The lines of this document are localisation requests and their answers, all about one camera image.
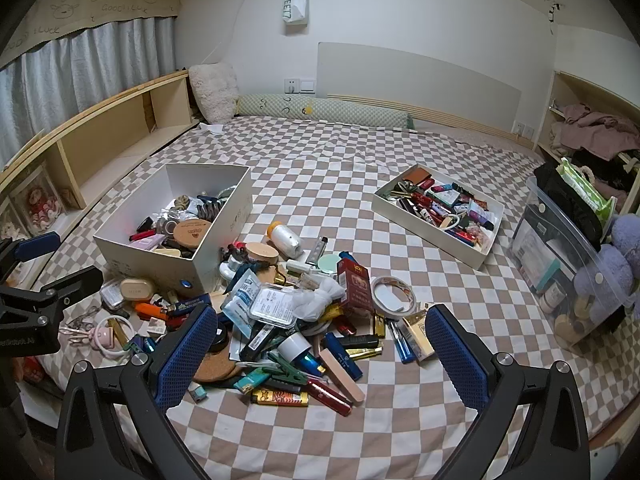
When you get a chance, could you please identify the navy printed lighter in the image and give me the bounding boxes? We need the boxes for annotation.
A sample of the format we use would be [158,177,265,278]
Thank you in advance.
[167,296,211,317]

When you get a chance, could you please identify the clear plastic case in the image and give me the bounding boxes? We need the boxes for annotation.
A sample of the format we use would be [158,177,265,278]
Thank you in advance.
[100,280,126,311]

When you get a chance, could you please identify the grey tube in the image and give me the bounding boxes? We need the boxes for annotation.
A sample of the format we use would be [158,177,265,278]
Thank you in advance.
[307,237,328,267]

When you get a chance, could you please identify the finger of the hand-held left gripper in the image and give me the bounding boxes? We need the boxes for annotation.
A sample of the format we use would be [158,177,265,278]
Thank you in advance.
[0,266,104,329]
[0,231,62,285]

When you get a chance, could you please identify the green clothespin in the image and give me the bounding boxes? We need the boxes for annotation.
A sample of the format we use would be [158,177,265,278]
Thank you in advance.
[245,352,308,386]

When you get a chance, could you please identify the blue white packet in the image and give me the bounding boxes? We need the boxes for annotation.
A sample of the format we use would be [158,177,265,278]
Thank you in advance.
[220,266,261,338]

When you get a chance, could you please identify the wooden bedside shelf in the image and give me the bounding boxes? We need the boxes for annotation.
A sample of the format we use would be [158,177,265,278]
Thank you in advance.
[0,69,193,281]

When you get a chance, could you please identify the clear plastic storage bin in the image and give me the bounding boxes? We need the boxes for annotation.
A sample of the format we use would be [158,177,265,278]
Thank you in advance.
[507,175,636,346]

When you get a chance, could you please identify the white shoe box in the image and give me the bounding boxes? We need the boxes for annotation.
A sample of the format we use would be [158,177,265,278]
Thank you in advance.
[93,162,253,306]

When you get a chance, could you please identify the light wooden lid jar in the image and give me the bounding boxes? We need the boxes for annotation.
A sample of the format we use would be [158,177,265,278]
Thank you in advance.
[245,242,280,268]

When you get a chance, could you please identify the white bottle orange cap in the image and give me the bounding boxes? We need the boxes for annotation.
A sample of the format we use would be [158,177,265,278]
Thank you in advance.
[266,221,304,260]

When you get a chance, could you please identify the heap of lighters and trinkets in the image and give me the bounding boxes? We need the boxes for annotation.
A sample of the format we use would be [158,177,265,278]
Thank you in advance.
[387,167,501,251]

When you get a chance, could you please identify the white fluffy pillow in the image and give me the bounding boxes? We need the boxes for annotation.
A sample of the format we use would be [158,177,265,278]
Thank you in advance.
[188,62,241,125]

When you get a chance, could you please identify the beige nail block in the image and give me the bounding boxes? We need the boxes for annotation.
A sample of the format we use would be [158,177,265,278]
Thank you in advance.
[319,347,366,403]

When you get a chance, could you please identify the red cigarette box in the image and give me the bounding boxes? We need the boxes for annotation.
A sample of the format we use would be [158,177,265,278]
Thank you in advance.
[336,259,375,317]

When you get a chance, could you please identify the small white tape roll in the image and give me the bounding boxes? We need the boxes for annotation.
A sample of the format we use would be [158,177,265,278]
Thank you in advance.
[277,332,307,361]

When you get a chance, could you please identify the clear tape roll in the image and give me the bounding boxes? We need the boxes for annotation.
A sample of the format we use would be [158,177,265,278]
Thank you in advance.
[370,276,418,318]

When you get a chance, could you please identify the black clothes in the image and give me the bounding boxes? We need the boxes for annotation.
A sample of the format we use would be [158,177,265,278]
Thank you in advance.
[570,147,640,193]

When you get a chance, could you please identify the black lighter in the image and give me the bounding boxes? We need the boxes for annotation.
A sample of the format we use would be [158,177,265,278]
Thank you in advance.
[340,332,385,361]

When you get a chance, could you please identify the purple plush toy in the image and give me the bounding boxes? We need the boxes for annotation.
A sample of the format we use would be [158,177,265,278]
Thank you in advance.
[572,212,640,328]

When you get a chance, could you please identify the white dress doll box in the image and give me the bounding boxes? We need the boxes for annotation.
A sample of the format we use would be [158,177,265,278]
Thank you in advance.
[0,200,28,243]

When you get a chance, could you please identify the black cloth bag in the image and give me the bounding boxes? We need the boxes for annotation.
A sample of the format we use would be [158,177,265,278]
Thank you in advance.
[532,162,608,253]

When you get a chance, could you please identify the green long bolster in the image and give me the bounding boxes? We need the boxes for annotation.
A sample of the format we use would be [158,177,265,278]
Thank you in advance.
[235,94,416,131]

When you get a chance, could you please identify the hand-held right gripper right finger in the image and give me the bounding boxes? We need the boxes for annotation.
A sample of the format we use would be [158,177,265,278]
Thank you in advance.
[424,303,592,480]

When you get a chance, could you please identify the cork coaster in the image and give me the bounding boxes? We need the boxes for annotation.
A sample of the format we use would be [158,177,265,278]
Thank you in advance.
[192,345,243,383]

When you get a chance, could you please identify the beige earbud case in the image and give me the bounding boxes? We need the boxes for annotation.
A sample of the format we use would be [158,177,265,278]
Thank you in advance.
[119,277,153,306]

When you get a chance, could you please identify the beige cartoon valance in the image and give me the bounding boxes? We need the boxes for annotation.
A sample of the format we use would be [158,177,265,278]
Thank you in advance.
[0,0,183,68]

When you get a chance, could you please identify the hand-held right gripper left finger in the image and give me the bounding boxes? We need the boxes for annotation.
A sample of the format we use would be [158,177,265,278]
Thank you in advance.
[54,303,219,480]

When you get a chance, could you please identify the slim blue lighter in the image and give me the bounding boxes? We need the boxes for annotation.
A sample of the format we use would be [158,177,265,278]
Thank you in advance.
[387,317,416,365]

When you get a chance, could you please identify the black claw clip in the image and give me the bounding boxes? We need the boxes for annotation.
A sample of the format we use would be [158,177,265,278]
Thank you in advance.
[192,194,223,221]

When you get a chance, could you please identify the green white packet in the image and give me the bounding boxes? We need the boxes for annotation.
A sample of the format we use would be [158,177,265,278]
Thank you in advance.
[556,157,618,228]

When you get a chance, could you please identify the white ring cable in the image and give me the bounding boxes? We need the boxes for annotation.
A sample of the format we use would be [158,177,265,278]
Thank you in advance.
[95,316,138,363]

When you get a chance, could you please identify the grey curtain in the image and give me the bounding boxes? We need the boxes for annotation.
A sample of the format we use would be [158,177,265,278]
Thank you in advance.
[0,15,178,168]

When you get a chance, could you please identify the wooden wardrobe shelf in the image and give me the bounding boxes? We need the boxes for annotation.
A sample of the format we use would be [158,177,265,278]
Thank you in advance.
[534,71,640,216]

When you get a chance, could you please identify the beige cigarette box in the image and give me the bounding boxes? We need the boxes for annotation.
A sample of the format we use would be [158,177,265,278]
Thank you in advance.
[400,312,437,362]

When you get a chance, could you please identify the clear card pack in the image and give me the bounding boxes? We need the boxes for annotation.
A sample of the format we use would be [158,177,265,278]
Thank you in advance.
[248,284,297,330]

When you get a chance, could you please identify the beige checked bed sheet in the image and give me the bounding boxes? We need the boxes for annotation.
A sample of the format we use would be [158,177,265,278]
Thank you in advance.
[20,115,640,480]

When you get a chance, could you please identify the teal lighter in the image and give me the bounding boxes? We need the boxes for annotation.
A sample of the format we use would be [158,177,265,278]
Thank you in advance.
[234,367,271,393]

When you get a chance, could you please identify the white plastic bag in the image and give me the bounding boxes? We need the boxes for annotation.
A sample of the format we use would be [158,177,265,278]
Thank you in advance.
[291,276,346,322]

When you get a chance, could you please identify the pink cartoon figure holder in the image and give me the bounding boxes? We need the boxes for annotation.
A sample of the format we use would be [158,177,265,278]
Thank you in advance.
[59,324,119,357]

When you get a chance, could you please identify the red dress doll box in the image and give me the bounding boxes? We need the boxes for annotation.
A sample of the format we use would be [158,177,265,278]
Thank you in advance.
[10,165,68,231]

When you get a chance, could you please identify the clear eyelash curler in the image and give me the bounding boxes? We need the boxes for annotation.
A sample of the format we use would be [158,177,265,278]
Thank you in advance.
[62,305,103,333]

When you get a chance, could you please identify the gold orange lighter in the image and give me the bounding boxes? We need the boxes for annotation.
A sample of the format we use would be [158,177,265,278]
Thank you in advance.
[251,389,309,407]

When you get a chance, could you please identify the brown round lid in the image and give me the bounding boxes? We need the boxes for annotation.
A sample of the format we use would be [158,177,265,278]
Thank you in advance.
[172,218,213,251]

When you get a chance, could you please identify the white shallow box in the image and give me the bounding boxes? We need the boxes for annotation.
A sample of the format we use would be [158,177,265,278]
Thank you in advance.
[371,163,506,271]

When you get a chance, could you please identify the pink clothes pile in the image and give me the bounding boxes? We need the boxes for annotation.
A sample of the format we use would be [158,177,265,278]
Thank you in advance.
[550,103,640,161]

